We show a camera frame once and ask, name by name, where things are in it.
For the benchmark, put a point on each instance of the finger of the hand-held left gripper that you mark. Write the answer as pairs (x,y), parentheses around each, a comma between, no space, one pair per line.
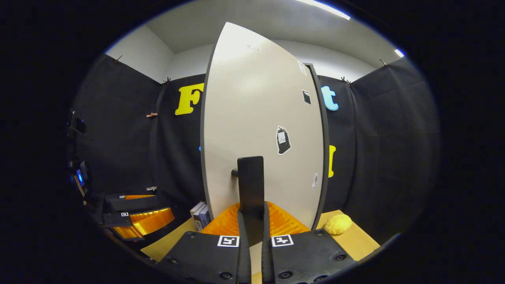
(134,203)
(152,221)

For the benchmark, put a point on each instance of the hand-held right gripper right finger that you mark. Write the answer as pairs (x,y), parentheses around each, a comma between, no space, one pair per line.
(266,256)

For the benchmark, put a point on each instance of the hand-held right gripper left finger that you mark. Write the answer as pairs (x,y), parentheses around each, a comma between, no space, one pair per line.
(244,252)

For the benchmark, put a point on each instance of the white cabinet door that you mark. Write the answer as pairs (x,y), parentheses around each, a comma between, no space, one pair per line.
(244,118)

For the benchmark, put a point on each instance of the yellow sponge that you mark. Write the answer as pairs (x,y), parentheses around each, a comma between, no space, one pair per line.
(337,224)

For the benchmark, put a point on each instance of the black backdrop cloth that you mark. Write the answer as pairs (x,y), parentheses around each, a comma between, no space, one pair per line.
(375,157)

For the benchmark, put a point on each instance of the small ceiling light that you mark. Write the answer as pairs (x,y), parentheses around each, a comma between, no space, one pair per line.
(399,53)

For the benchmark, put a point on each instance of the long ceiling light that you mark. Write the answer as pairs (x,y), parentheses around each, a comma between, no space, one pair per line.
(327,8)

